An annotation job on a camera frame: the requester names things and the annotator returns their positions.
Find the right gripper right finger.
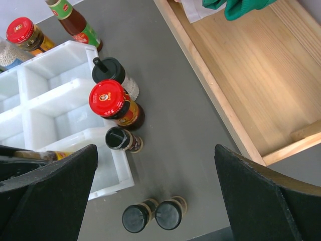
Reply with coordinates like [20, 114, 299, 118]
[214, 145, 320, 240]

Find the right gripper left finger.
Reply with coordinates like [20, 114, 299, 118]
[1, 144, 98, 240]

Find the black cap pepper bottle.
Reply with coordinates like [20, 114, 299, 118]
[155, 196, 187, 230]
[122, 198, 159, 233]

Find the right white organizer tray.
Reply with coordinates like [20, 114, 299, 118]
[18, 41, 134, 199]

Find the white organizer tray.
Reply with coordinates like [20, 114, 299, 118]
[1, 69, 25, 148]
[18, 41, 134, 199]

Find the small black cap spice bottle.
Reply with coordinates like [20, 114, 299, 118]
[105, 127, 143, 153]

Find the right red lid sauce jar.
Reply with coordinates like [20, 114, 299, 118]
[89, 79, 145, 131]

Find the red lid sauce jar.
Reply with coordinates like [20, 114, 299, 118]
[89, 79, 145, 131]
[6, 17, 56, 56]

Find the left white organizer tray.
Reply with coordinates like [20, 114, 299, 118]
[1, 69, 25, 148]

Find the wooden clothes rack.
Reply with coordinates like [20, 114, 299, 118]
[156, 1, 320, 165]

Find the back silver lid salt jar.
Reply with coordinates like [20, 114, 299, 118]
[0, 38, 33, 71]

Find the black lid shaker right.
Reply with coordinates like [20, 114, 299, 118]
[92, 57, 139, 101]

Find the back red lid sauce jar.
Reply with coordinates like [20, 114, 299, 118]
[6, 17, 56, 56]

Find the right orange cap sauce bottle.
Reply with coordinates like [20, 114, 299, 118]
[46, 0, 103, 52]

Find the green garment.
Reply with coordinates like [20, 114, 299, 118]
[202, 0, 269, 21]

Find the pink white garment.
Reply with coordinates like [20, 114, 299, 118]
[177, 0, 216, 23]

